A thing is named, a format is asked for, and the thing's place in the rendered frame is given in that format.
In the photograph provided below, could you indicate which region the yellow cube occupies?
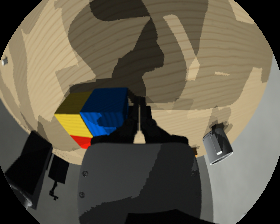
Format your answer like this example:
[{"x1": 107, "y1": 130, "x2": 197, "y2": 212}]
[{"x1": 54, "y1": 91, "x2": 93, "y2": 138}]

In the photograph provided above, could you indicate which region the red cube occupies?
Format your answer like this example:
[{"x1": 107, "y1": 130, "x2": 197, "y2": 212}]
[{"x1": 70, "y1": 135, "x2": 91, "y2": 149}]

